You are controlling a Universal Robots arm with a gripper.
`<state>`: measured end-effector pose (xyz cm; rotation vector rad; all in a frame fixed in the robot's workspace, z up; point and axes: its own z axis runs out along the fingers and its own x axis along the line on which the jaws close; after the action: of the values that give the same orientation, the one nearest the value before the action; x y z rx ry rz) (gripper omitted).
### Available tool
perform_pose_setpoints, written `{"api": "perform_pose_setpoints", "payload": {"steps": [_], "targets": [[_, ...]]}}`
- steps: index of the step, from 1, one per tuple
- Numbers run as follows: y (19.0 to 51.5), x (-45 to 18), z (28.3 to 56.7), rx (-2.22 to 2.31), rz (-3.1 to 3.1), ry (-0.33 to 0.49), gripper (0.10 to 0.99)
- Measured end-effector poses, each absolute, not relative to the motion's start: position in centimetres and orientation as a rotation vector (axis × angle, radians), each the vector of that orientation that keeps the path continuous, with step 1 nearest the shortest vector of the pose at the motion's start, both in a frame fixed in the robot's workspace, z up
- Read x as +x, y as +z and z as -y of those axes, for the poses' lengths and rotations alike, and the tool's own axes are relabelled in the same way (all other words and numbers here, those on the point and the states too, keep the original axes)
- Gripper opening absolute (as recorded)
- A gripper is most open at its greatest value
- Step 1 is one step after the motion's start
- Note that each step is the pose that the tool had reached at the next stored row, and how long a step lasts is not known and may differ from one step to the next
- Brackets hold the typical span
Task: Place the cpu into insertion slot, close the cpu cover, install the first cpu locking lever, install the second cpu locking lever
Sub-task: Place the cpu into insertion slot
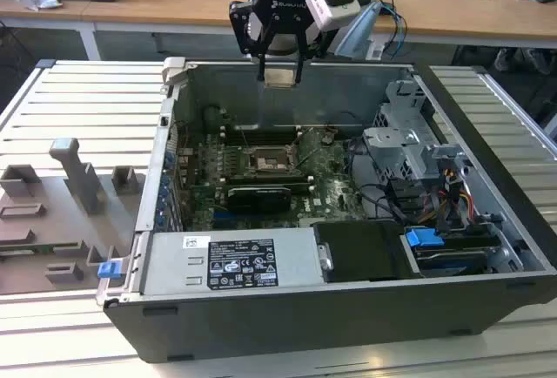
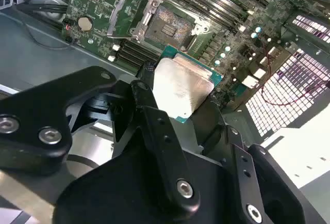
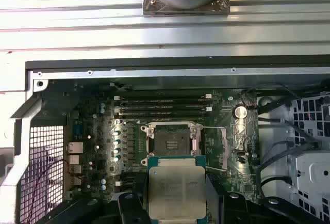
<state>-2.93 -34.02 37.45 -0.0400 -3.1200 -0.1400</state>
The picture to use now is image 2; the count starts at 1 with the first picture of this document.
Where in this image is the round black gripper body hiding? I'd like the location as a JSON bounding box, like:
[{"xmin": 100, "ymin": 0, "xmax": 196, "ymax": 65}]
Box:
[{"xmin": 53, "ymin": 128, "xmax": 248, "ymax": 224}]

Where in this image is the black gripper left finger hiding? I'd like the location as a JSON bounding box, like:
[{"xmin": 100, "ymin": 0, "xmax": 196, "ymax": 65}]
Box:
[{"xmin": 0, "ymin": 62, "xmax": 202, "ymax": 214}]

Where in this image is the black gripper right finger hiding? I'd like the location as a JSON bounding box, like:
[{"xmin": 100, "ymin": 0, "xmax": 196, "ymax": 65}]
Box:
[{"xmin": 192, "ymin": 97, "xmax": 326, "ymax": 224}]

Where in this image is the silver topped green CPU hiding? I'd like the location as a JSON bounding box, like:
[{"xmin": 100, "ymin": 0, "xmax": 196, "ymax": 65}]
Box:
[{"xmin": 152, "ymin": 44, "xmax": 224, "ymax": 124}]

